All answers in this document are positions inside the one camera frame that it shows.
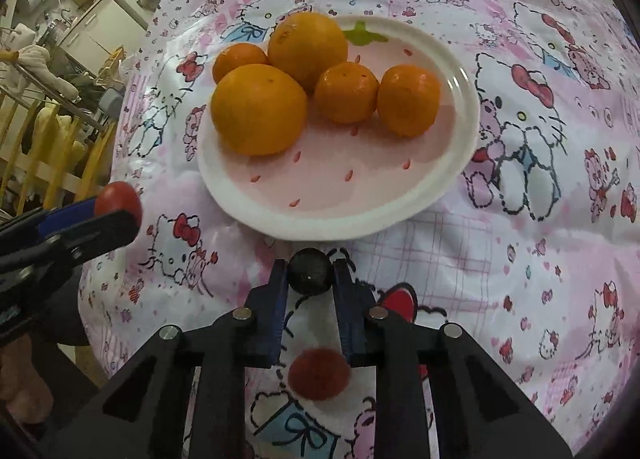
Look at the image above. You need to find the pink cartoon printed blanket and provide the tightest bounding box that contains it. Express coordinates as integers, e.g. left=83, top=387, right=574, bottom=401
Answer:
left=80, top=0, right=640, bottom=459

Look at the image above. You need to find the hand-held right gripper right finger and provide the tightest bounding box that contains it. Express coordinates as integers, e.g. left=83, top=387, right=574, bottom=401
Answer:
left=332, top=258, right=573, bottom=459

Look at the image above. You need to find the pink strawberry print plate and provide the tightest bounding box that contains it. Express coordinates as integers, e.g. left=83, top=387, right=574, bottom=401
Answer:
left=196, top=16, right=481, bottom=242

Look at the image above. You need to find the red cherry tomato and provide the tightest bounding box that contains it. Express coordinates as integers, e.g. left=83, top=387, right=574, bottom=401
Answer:
left=287, top=346, right=352, bottom=401
left=93, top=181, right=144, bottom=227

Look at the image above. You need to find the small mandarin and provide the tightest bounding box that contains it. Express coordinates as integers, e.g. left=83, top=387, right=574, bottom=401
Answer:
left=314, top=61, right=380, bottom=124
left=377, top=64, right=442, bottom=138
left=212, top=43, right=270, bottom=84

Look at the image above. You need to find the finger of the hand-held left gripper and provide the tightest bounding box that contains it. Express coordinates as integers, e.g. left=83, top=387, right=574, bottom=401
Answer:
left=30, top=209, right=142, bottom=272
left=0, top=196, right=108, bottom=245

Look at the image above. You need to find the white kitchen cabinet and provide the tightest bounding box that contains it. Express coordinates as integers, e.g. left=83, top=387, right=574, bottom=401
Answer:
left=57, top=0, right=151, bottom=60

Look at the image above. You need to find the wooden chair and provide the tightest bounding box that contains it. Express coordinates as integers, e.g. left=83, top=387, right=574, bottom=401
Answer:
left=0, top=46, right=118, bottom=220

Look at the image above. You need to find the dark purple cherry tomato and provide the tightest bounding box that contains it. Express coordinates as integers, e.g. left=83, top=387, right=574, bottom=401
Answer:
left=287, top=248, right=334, bottom=297

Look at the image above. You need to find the person's left hand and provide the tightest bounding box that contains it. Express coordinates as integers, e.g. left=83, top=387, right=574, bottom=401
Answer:
left=0, top=334, right=57, bottom=427

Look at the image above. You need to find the large orange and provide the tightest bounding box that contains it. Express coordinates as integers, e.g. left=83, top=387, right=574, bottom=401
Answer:
left=267, top=12, right=349, bottom=94
left=210, top=64, right=309, bottom=156

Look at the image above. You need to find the grey stool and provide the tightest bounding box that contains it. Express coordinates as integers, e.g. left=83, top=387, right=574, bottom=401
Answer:
left=95, top=89, right=125, bottom=124

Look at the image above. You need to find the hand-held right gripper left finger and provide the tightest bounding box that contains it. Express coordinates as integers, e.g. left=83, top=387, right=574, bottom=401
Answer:
left=37, top=259, right=290, bottom=459

